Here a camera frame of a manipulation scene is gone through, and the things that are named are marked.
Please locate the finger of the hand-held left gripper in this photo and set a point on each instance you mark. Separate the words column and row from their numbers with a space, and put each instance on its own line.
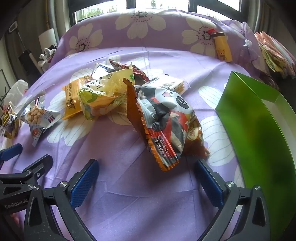
column 10, row 153
column 39, row 165

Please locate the clear water bottle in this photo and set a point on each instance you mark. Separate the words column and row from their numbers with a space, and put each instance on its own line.
column 248, row 53

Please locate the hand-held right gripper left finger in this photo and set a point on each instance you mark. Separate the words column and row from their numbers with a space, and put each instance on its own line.
column 83, row 185

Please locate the green cardboard box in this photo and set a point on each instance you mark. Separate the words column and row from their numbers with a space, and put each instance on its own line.
column 254, row 129

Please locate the white plastic bag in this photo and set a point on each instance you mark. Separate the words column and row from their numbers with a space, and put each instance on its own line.
column 16, row 90

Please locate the orange biscuit packet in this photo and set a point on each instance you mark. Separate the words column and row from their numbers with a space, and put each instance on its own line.
column 71, row 99

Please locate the clear cracker packet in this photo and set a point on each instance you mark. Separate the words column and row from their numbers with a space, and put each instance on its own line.
column 171, row 84

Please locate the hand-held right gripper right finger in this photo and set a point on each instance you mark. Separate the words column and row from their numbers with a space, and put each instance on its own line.
column 209, row 185

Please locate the white cylinder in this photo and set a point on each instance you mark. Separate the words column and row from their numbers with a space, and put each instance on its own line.
column 47, row 40

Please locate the white black cloth bundle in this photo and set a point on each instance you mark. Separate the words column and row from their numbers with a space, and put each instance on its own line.
column 47, row 56

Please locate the dark framed window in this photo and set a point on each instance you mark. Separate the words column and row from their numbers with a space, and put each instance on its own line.
column 161, row 3

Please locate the red snack packet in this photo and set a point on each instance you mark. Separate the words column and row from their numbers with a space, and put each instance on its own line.
column 140, row 73

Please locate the small white blue packet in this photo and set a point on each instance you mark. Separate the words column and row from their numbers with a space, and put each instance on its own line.
column 101, row 70

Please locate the grey pipe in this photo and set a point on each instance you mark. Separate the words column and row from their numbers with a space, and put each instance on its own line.
column 53, row 18

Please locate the gold foil snack packet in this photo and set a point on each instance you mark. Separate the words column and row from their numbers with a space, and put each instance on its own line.
column 8, row 125

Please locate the pale yellow green snack packet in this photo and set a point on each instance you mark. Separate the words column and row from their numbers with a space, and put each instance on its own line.
column 101, row 99

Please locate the orange panda snack packet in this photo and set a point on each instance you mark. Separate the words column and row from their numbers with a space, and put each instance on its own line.
column 166, row 111

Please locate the yellow bear bottle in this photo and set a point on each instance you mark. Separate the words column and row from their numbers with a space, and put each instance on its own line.
column 222, row 46

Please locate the white blue peanut packet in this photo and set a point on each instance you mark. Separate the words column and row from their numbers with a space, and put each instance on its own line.
column 34, row 115

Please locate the purple floral bed sheet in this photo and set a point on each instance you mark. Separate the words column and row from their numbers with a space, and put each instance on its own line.
column 138, row 197

